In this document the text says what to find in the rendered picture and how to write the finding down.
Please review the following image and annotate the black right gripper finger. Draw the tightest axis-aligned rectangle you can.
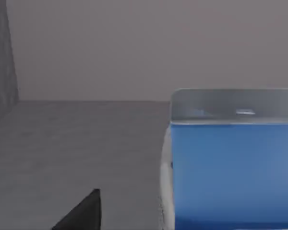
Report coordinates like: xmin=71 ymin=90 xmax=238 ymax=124
xmin=51 ymin=188 xmax=102 ymax=230

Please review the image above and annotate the blue and grey carton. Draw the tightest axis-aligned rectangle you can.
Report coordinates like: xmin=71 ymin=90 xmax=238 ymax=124
xmin=159 ymin=88 xmax=288 ymax=230

